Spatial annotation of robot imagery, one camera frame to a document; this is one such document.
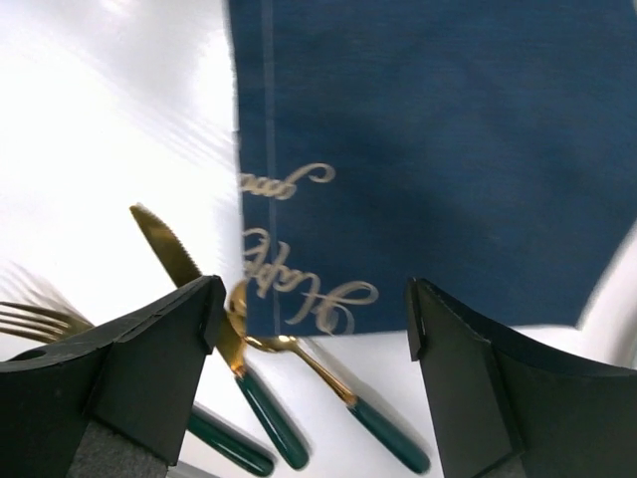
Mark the gold knife green handle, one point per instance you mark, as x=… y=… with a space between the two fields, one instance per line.
x=182 y=270

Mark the gold fork green handle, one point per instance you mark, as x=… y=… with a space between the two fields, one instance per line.
x=48 y=326

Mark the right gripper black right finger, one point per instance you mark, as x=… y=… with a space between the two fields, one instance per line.
x=505 y=405

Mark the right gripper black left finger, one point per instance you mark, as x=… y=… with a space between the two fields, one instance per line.
x=115 y=400

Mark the white plate with dark rim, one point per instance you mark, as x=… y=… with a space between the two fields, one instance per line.
x=608 y=329

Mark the blue placemat with whale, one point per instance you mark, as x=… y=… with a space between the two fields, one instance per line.
x=486 y=146

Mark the gold spoon green handle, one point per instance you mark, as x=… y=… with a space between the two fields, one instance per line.
x=410 y=454

